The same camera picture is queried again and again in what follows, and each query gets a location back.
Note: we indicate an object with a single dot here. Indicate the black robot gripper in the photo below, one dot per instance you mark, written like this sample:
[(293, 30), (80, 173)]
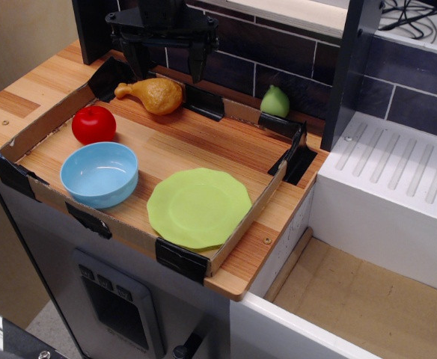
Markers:
[(164, 24)]

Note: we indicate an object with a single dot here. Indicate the light blue plastic bowl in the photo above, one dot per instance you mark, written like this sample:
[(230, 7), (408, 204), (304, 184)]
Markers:
[(100, 175)]

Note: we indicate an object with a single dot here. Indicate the green plastic plate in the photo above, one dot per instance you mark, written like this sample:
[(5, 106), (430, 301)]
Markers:
[(198, 209)]

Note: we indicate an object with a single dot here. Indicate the toy chicken drumstick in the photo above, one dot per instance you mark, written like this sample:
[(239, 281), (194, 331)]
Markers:
[(159, 96)]

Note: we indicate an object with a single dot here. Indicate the red toy apple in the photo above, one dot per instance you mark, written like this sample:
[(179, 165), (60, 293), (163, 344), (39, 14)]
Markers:
[(93, 124)]

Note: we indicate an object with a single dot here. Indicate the green toy pear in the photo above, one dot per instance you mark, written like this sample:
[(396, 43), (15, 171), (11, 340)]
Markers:
[(275, 102)]

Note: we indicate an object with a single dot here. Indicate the cardboard tray with black tape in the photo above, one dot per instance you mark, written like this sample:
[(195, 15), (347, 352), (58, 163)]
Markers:
[(210, 130)]

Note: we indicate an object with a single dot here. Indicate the toy oven door panel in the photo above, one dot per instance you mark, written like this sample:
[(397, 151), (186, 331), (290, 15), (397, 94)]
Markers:
[(123, 307)]

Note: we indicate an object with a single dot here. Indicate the white toy sink unit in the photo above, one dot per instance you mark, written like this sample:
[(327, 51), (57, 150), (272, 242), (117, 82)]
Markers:
[(354, 275)]

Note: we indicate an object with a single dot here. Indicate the dark grey left post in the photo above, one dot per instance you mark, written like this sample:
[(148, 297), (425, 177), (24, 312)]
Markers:
[(93, 31)]

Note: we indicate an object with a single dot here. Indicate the dark grey vertical post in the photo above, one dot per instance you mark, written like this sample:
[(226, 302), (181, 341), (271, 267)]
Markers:
[(362, 21)]

